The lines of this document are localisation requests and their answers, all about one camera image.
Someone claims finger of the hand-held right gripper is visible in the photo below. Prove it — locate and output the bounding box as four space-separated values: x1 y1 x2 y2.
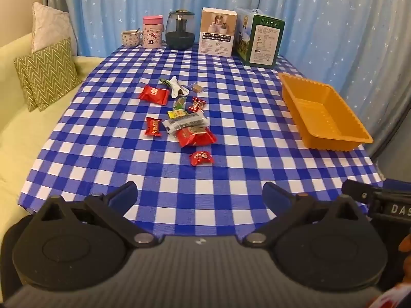
341 179 385 205

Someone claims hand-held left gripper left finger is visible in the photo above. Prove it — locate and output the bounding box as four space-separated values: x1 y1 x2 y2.
39 181 161 250

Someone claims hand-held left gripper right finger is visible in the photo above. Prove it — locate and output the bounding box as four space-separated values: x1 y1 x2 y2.
241 181 370 250

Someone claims dark red candy packet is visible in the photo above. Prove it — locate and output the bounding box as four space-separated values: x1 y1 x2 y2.
145 117 163 137

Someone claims small red candy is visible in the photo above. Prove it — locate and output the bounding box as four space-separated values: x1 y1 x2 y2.
189 150 214 167
188 97 206 113

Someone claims yellow plastic tray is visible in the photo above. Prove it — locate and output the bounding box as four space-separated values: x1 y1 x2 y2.
278 72 374 152

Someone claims large red snack packet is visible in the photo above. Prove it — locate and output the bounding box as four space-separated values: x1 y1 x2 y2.
176 126 218 148

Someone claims clear packet of black snack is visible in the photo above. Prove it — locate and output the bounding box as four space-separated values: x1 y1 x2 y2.
162 110 210 137

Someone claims red packet with white squares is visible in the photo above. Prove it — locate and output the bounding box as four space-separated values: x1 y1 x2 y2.
139 85 170 105

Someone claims white green snack wrapper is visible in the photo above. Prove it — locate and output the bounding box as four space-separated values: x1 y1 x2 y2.
160 76 190 99

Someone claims blue white checked tablecloth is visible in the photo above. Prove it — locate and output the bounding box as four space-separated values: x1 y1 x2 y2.
17 45 386 241

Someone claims red white printed clothing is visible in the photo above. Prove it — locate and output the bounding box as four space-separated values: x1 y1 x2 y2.
368 282 411 308

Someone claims cream sofa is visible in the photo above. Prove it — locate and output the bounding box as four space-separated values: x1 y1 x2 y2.
0 31 108 222

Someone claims green zigzag pillow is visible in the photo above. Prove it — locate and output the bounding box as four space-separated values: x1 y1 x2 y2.
13 54 38 113
26 37 83 110

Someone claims green carton box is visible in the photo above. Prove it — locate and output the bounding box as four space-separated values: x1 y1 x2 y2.
233 7 286 68

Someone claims floral mug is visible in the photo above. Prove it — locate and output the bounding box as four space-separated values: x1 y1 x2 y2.
121 30 144 48

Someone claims pink cartoon tumbler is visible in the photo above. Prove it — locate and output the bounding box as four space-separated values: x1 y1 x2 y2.
142 15 165 50

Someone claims dark glass jar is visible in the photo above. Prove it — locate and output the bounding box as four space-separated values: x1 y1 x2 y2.
165 9 196 51

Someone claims blue star curtain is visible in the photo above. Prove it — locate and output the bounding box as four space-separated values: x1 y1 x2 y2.
48 0 262 58
257 0 399 126

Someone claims white product box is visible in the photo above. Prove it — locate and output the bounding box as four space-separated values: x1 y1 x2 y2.
198 7 238 58

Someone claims white quilted pillow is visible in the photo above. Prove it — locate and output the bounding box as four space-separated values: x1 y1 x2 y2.
31 1 78 54

